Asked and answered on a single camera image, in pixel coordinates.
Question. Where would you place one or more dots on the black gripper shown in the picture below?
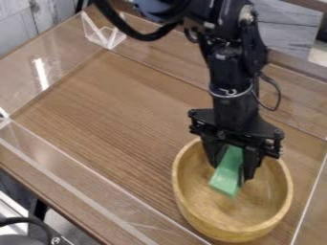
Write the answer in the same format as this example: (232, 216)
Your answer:
(232, 123)

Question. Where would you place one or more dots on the green rectangular block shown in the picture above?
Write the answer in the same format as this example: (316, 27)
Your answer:
(226, 177)

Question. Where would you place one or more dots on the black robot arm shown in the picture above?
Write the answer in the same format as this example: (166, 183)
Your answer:
(223, 27)

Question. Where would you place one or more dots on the brown wooden bowl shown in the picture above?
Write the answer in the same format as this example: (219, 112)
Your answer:
(238, 219)

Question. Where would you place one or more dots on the black table leg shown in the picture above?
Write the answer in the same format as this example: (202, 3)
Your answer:
(39, 209)

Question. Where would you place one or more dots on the clear acrylic tray wall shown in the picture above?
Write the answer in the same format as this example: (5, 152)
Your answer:
(104, 119)

